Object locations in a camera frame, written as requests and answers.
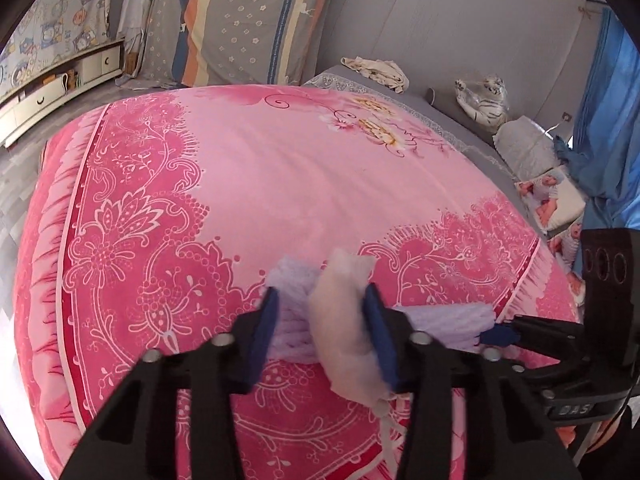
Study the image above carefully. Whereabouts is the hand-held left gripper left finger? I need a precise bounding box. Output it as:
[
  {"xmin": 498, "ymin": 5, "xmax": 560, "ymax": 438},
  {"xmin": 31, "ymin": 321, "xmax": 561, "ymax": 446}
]
[{"xmin": 59, "ymin": 286, "xmax": 281, "ymax": 480}]

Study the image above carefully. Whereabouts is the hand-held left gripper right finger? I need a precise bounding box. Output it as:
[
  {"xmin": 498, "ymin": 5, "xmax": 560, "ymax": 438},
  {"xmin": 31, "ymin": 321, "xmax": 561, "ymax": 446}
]
[{"xmin": 362, "ymin": 282, "xmax": 583, "ymax": 480}]

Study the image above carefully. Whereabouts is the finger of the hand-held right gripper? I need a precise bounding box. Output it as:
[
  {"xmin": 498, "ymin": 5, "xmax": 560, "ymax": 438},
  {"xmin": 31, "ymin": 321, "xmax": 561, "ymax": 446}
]
[{"xmin": 479, "ymin": 314, "xmax": 587, "ymax": 361}]

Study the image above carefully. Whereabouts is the small purple foam net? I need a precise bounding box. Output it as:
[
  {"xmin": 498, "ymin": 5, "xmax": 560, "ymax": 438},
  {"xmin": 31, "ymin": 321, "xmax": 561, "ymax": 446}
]
[{"xmin": 264, "ymin": 255, "xmax": 323, "ymax": 363}]

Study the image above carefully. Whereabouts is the cartoon print pillow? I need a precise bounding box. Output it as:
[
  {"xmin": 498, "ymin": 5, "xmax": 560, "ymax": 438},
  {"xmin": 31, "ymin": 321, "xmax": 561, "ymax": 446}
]
[
  {"xmin": 515, "ymin": 165, "xmax": 586, "ymax": 233},
  {"xmin": 547, "ymin": 220, "xmax": 588, "ymax": 306}
]

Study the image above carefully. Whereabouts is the pink floral blanket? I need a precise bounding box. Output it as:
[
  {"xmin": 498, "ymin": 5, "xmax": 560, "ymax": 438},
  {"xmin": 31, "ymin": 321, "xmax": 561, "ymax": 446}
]
[{"xmin": 12, "ymin": 85, "xmax": 586, "ymax": 480}]

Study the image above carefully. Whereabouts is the blue curtain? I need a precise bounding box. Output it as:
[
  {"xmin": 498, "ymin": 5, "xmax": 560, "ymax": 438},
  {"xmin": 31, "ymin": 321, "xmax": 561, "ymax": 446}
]
[{"xmin": 552, "ymin": 7, "xmax": 640, "ymax": 233}]

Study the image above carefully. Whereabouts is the white tiger plush toy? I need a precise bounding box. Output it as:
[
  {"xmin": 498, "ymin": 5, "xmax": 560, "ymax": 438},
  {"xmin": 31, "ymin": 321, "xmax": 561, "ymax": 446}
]
[{"xmin": 454, "ymin": 75, "xmax": 511, "ymax": 133}]

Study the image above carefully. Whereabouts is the beige crumpled cloth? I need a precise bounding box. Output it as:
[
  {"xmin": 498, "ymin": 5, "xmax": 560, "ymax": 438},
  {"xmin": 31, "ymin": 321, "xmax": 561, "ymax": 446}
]
[{"xmin": 341, "ymin": 56, "xmax": 410, "ymax": 92}]

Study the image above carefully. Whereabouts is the white tv cabinet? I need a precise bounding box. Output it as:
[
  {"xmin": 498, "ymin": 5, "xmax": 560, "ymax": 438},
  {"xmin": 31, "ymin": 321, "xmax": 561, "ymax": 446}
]
[{"xmin": 0, "ymin": 37, "xmax": 126, "ymax": 148}]

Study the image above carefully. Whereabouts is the white hanging cloth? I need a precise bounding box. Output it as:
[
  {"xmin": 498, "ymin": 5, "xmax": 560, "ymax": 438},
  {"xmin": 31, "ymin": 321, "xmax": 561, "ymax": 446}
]
[{"xmin": 117, "ymin": 0, "xmax": 166, "ymax": 51}]

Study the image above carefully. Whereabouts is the cartoon print sheet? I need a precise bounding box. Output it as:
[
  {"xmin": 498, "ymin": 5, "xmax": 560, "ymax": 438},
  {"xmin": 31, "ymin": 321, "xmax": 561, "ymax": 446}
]
[{"xmin": 0, "ymin": 0, "xmax": 113, "ymax": 106}]

